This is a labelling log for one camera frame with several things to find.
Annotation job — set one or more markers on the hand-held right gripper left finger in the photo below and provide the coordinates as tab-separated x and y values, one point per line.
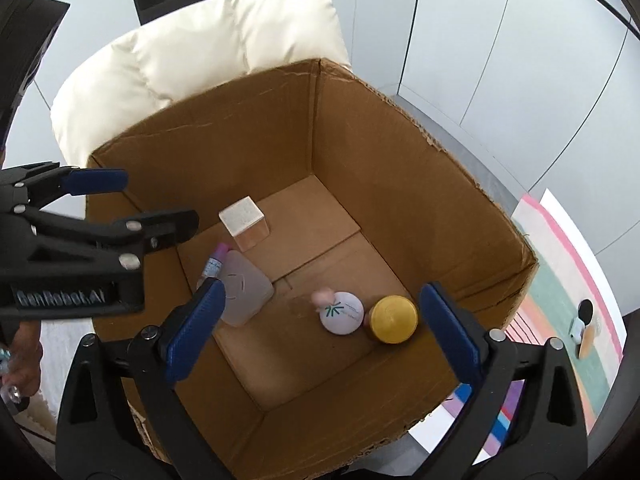
194	330

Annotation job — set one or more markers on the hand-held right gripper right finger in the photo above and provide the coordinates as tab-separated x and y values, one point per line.
452	332

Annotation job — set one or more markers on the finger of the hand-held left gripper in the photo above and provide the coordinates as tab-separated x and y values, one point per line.
165	225
97	180

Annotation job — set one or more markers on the yellow lid jar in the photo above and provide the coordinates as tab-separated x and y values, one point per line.
395	317

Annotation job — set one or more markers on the pink cap tube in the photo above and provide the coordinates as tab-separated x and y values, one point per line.
215	262

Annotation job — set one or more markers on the white square pouch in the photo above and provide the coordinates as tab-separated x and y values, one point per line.
247	290

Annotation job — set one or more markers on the white cube box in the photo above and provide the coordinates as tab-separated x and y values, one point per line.
243	222

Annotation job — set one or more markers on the white round jar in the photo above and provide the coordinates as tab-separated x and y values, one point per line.
341	314

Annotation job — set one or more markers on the small pink object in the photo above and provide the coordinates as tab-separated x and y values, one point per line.
321	299

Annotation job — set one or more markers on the brown cardboard box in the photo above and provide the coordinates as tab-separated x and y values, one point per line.
400	185

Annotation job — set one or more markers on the person's left hand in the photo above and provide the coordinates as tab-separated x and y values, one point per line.
25	360

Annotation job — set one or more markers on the striped colourful mat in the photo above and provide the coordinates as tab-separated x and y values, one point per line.
555	285

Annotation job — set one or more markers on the small black round object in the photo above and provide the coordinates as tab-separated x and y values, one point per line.
585	308

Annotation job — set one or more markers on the small wooden object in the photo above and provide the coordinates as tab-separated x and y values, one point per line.
587	342

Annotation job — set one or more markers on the cream padded chair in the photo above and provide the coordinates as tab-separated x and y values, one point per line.
175	60

